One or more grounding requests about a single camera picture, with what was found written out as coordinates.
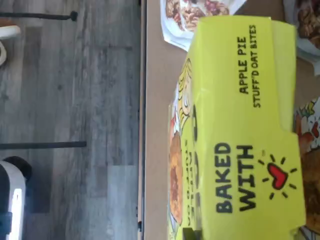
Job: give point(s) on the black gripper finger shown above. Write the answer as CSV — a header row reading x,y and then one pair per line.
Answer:
x,y
191,232

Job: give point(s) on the green Bobo's apple pie box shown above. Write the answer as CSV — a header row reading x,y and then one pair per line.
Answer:
x,y
310,162
237,125

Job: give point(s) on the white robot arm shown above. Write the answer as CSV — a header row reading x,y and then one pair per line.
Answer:
x,y
12,200

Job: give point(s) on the black metal shelving unit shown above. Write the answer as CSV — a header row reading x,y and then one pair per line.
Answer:
x,y
142,125

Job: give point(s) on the black metal bar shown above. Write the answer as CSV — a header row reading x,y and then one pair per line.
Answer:
x,y
42,145
37,16

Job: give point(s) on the red label granola bag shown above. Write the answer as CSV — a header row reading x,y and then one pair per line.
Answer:
x,y
190,15

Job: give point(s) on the white granola bag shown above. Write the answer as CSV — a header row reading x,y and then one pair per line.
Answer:
x,y
307,25

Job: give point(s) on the white curved object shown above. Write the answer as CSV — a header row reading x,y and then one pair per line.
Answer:
x,y
7,31

